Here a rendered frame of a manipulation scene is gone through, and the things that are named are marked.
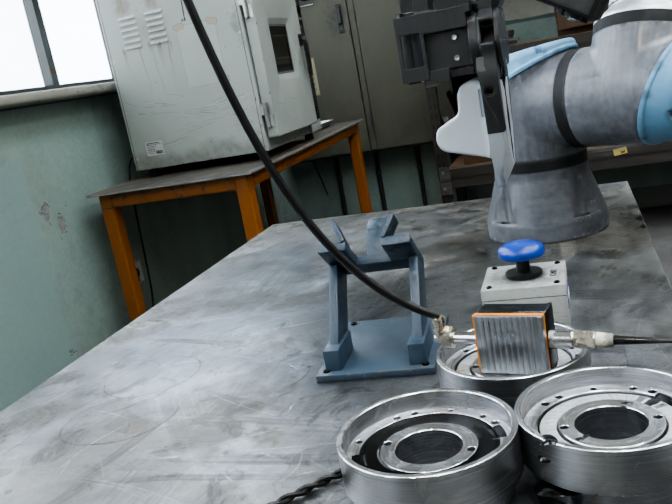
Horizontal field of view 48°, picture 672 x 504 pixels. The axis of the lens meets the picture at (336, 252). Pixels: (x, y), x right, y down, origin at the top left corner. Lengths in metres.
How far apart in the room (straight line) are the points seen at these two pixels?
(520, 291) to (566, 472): 0.26
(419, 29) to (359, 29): 3.70
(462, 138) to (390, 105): 3.67
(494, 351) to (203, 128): 2.33
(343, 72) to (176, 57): 1.72
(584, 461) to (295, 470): 0.19
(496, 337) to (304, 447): 0.15
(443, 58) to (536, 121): 0.32
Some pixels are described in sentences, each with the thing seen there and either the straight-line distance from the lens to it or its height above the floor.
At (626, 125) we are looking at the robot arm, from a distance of 0.90.
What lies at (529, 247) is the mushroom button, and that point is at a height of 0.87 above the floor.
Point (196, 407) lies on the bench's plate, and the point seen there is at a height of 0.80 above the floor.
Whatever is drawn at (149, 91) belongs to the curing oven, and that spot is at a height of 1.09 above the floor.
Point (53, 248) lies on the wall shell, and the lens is 2.69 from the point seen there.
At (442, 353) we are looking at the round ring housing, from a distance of 0.56.
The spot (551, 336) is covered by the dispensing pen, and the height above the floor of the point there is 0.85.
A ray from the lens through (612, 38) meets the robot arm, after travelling 0.91.
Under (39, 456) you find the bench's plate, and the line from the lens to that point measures 0.66.
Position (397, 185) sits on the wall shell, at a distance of 4.62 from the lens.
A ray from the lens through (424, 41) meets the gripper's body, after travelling 0.63.
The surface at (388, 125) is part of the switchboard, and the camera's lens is 4.33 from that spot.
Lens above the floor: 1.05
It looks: 13 degrees down
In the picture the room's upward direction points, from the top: 11 degrees counter-clockwise
